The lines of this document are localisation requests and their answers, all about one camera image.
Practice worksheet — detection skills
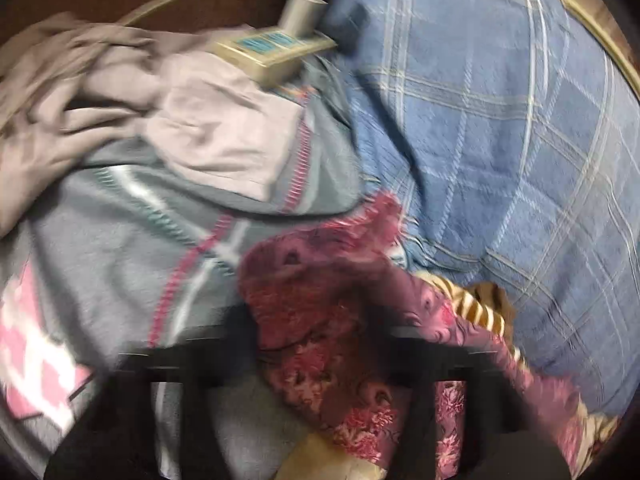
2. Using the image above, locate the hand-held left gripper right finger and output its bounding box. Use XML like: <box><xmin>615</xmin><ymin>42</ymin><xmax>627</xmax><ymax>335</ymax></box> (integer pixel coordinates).
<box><xmin>389</xmin><ymin>326</ymin><xmax>572</xmax><ymax>480</ymax></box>

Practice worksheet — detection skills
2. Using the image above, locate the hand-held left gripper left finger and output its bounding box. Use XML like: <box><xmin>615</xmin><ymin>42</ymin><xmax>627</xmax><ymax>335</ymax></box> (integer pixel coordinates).
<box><xmin>44</xmin><ymin>309</ymin><xmax>262</xmax><ymax>480</ymax></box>

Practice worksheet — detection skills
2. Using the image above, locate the pink floral cloth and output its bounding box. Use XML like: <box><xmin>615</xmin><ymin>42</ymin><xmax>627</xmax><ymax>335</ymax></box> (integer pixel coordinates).
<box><xmin>237</xmin><ymin>192</ymin><xmax>596</xmax><ymax>480</ymax></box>

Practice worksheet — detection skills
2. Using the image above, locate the brown white striped cloth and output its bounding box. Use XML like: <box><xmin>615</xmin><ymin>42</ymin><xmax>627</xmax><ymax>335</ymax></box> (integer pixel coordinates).
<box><xmin>415</xmin><ymin>272</ymin><xmax>526</xmax><ymax>361</ymax></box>

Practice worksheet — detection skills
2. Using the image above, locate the grey patterned blanket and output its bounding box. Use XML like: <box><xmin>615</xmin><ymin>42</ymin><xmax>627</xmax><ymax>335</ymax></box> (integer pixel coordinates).
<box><xmin>0</xmin><ymin>55</ymin><xmax>366</xmax><ymax>480</ymax></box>

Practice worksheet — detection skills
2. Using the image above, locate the pale lilac garment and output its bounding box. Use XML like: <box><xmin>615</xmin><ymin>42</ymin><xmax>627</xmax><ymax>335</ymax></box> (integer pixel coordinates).
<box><xmin>145</xmin><ymin>52</ymin><xmax>306</xmax><ymax>201</ymax></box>

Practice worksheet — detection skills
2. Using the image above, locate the blue plaid pillow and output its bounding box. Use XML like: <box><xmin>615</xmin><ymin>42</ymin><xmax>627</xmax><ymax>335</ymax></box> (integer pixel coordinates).
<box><xmin>322</xmin><ymin>0</ymin><xmax>640</xmax><ymax>416</ymax></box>

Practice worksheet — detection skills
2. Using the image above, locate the beige grey garment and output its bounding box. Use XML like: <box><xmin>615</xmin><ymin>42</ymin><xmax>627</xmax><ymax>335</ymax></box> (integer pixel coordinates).
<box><xmin>0</xmin><ymin>12</ymin><xmax>171</xmax><ymax>236</ymax></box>

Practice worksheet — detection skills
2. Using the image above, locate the cream power strip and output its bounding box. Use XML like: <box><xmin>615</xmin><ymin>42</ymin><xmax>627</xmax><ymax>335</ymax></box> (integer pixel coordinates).
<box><xmin>210</xmin><ymin>27</ymin><xmax>338</xmax><ymax>86</ymax></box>

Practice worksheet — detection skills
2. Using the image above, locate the white charger adapter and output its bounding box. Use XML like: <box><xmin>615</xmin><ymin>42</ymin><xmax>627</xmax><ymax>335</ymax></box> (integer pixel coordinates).
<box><xmin>277</xmin><ymin>0</ymin><xmax>326</xmax><ymax>33</ymax></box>

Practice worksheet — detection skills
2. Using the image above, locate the golden frame edge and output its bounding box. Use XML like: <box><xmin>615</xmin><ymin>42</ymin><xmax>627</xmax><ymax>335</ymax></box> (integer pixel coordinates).
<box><xmin>520</xmin><ymin>0</ymin><xmax>640</xmax><ymax>91</ymax></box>

